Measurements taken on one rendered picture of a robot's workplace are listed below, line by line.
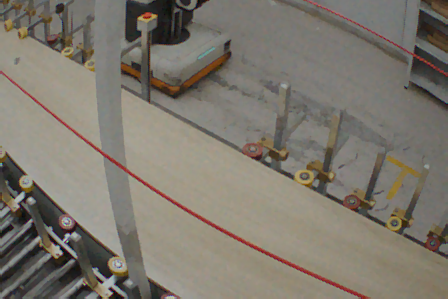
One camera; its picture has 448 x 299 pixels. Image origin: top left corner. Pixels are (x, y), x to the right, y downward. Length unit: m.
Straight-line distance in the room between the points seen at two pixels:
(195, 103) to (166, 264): 2.22
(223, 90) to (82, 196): 2.17
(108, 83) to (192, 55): 2.80
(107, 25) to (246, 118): 2.86
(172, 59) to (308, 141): 1.03
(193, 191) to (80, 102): 0.77
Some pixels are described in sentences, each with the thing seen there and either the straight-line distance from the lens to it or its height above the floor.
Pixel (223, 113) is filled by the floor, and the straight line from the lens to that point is 4.01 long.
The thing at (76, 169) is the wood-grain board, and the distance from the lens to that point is 2.36.
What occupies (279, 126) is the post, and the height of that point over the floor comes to 0.97.
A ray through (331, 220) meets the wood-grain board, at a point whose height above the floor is 0.90.
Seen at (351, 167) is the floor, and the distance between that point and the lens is 3.76.
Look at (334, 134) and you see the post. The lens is 2.30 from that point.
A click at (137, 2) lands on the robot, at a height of 0.68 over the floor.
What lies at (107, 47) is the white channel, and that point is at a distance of 1.22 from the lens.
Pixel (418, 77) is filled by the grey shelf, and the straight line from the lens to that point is 4.66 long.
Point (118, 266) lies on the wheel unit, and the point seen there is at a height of 0.91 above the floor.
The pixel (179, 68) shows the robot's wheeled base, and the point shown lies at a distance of 3.96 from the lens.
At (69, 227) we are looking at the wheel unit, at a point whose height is 0.91.
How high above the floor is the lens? 2.54
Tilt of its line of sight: 41 degrees down
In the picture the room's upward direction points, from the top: 3 degrees clockwise
